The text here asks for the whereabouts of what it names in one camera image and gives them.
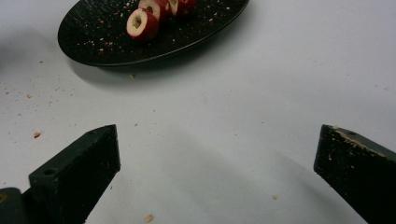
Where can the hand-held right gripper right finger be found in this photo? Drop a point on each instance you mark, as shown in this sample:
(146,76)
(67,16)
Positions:
(358,168)

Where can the red hawthorn piece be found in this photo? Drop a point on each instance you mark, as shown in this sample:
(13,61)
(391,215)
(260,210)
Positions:
(184,5)
(142,25)
(157,8)

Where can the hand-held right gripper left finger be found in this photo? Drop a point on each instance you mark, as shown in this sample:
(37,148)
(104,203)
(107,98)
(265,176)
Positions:
(77,174)

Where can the black round plate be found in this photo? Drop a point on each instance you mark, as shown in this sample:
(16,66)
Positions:
(102,34)

